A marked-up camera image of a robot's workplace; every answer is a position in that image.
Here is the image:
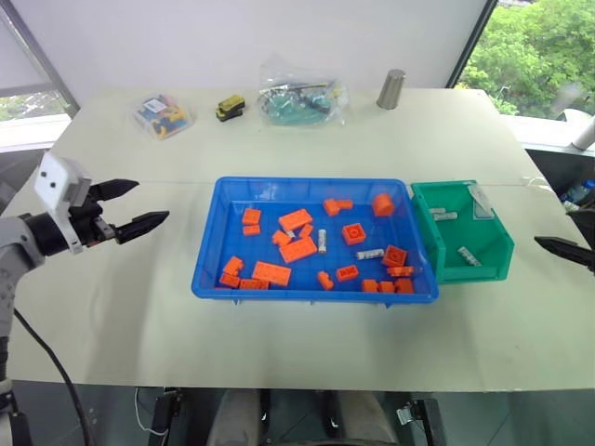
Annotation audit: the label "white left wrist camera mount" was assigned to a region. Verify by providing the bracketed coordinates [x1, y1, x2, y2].
[33, 151, 93, 255]

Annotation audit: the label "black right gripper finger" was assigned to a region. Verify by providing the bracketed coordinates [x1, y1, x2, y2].
[534, 235, 595, 269]

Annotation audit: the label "black bracket with metal clamp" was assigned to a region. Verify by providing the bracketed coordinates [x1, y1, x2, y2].
[394, 393, 448, 446]

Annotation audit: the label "large orange rectangular block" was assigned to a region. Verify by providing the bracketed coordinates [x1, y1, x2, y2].
[251, 260, 293, 286]
[278, 236, 319, 263]
[277, 208, 314, 234]

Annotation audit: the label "black table bracket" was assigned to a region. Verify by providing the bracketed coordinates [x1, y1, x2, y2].
[147, 387, 183, 446]

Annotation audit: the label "white cable under table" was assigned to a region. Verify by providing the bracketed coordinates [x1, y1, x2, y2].
[133, 387, 169, 437]

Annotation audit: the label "clear box of colourful parts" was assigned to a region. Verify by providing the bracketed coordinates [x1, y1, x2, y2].
[131, 93, 198, 142]

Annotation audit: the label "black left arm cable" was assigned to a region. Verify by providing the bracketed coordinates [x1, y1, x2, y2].
[12, 308, 97, 446]

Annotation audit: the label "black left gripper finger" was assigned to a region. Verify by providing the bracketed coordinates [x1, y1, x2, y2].
[91, 177, 141, 204]
[113, 210, 171, 245]

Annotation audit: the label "white tube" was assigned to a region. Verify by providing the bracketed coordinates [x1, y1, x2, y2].
[571, 121, 595, 151]

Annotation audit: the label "clear bag of parts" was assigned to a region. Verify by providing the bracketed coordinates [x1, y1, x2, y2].
[257, 53, 350, 128]

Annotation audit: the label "dark window frame bar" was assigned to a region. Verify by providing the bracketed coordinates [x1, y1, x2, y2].
[0, 4, 81, 123]
[443, 0, 502, 88]

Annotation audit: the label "clear plastic label holder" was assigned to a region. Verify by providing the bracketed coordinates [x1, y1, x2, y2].
[468, 183, 496, 220]

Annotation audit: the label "steel cup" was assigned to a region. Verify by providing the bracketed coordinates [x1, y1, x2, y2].
[376, 69, 406, 111]

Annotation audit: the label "blue plastic tray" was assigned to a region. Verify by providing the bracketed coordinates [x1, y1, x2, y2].
[191, 175, 441, 308]

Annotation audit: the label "yellow and black toy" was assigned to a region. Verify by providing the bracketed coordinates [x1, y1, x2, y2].
[214, 94, 247, 123]

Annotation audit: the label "orange cylinder block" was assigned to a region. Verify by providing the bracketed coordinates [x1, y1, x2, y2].
[372, 191, 396, 218]

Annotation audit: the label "plastic bottles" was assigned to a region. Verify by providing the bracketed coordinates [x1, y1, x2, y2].
[560, 179, 595, 208]

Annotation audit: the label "green plastic bin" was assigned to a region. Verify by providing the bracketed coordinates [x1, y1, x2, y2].
[410, 179, 516, 285]

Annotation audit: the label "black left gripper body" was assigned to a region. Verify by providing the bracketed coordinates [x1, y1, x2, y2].
[68, 184, 118, 248]

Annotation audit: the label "orange L-shaped block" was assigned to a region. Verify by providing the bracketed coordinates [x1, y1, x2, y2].
[323, 197, 354, 217]

